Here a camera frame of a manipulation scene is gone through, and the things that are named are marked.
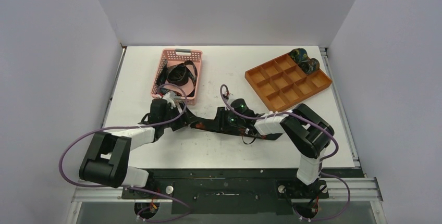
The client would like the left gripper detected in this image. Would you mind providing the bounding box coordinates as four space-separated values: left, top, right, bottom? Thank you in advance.
162 102 198 131

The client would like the black orange floral tie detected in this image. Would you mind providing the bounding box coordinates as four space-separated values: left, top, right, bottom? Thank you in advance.
189 115 282 141

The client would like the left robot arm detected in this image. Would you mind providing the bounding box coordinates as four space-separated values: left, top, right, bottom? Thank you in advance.
79 98 189 198

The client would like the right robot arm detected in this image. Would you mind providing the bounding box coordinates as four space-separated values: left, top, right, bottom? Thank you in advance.
215 98 335 197

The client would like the dark tie in basket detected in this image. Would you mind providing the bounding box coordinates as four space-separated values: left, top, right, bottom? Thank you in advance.
155 60 198 97

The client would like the pink plastic basket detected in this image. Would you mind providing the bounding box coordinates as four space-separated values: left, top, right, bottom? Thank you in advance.
151 48 203 105

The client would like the orange divided tray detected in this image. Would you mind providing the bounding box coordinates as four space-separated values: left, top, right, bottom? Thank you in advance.
244 53 332 111

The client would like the rolled blue green tie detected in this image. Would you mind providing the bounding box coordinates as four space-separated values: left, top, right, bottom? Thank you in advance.
288 48 308 64

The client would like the rolled dark floral tie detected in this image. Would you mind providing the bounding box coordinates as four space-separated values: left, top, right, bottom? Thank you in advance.
298 58 320 76

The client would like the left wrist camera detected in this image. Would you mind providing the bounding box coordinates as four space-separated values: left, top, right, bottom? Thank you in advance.
161 91 177 108

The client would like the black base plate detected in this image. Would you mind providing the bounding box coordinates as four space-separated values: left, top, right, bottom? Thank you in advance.
120 168 332 216

